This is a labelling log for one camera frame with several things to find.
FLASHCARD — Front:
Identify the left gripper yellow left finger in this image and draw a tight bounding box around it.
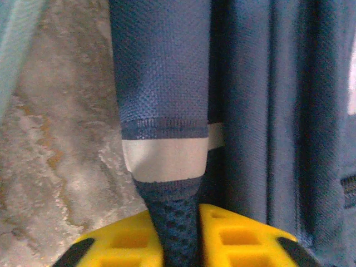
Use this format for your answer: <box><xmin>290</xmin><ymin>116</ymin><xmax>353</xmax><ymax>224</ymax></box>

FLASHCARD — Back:
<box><xmin>52</xmin><ymin>210</ymin><xmax>165</xmax><ymax>267</ymax></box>

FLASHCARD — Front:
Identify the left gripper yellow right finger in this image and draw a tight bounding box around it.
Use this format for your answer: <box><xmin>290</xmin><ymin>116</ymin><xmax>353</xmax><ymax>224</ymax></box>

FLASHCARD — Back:
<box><xmin>199</xmin><ymin>204</ymin><xmax>323</xmax><ymax>267</ymax></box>

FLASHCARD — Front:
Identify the navy blue student backpack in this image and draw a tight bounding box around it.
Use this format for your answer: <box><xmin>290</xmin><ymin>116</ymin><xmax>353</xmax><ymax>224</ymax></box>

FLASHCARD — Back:
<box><xmin>109</xmin><ymin>0</ymin><xmax>356</xmax><ymax>267</ymax></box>

